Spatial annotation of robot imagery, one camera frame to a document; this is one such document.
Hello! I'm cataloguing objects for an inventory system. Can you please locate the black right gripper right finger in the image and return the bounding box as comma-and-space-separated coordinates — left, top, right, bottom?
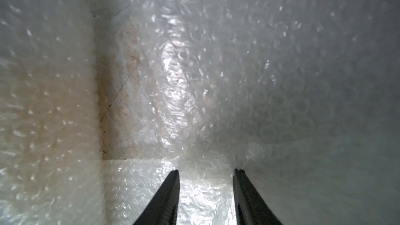
233, 169, 282, 225

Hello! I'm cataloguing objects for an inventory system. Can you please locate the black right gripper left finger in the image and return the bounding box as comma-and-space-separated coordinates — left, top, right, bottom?
134, 170, 180, 225

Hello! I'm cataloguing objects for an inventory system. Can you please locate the bubble yellow glass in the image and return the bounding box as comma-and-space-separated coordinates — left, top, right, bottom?
1, 0, 106, 225

